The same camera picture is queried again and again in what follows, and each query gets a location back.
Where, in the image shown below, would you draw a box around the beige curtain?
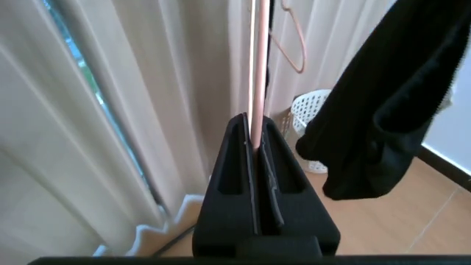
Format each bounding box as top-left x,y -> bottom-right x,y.
0,0 -> 398,258

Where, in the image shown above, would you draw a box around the black shorts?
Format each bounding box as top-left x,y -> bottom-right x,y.
295,0 -> 471,202

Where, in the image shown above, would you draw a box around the white laundry basket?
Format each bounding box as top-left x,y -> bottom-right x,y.
281,88 -> 453,174

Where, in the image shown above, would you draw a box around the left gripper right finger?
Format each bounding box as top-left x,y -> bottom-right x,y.
256,116 -> 341,258

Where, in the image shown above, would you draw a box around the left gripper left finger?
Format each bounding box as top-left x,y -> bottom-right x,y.
191,112 -> 259,258

